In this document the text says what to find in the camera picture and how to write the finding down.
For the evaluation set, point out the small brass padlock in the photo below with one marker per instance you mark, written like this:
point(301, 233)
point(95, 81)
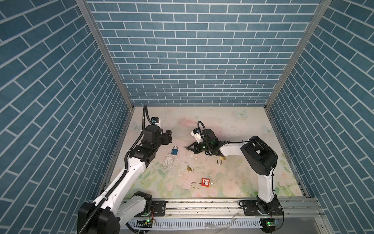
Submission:
point(189, 169)

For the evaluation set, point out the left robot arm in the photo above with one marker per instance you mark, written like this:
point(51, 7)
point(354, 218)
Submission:
point(122, 181)

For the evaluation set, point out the blue padlock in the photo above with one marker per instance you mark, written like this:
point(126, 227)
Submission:
point(174, 150)

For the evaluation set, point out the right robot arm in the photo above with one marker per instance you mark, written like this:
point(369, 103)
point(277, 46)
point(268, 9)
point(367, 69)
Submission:
point(261, 158)

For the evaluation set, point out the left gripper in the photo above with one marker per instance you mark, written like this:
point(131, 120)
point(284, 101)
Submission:
point(167, 137)

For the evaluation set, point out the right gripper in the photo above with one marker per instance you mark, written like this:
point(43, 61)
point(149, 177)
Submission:
point(195, 149)

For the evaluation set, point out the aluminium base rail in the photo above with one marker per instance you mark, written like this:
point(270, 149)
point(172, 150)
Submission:
point(293, 215)

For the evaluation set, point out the red padlock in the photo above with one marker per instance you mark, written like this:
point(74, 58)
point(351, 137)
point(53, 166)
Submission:
point(205, 182)

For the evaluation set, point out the large brass padlock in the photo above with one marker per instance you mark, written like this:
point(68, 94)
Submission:
point(221, 160)

